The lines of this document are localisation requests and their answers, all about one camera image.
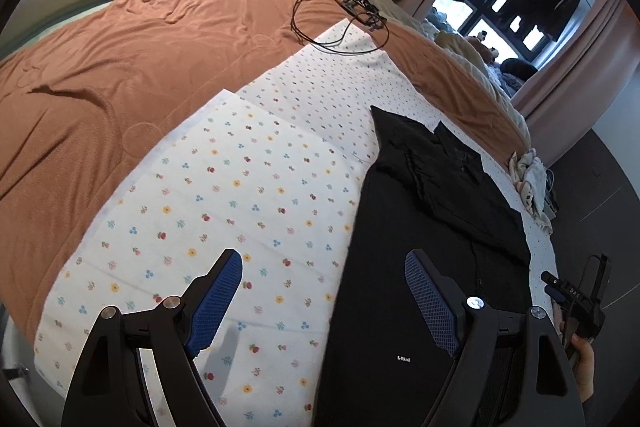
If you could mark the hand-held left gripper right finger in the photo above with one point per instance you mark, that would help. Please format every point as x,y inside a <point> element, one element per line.
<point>432,302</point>

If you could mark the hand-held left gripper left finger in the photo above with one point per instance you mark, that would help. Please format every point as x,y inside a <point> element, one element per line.
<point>217,302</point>

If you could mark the black garment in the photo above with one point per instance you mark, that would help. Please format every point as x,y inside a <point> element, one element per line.
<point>400,257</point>

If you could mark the person's right hand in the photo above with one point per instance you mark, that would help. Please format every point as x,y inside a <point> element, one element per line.
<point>585,367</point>

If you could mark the white floral bed sheet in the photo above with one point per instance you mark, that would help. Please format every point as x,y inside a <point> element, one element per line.
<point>200,182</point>

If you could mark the crumpled white patterned cloth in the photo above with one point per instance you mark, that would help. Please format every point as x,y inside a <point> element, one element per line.
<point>532,187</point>

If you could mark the brown plush toy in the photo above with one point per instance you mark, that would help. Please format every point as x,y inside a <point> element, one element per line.
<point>482,49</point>

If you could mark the orange-brown blanket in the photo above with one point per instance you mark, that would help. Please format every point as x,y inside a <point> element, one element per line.
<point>125,57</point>

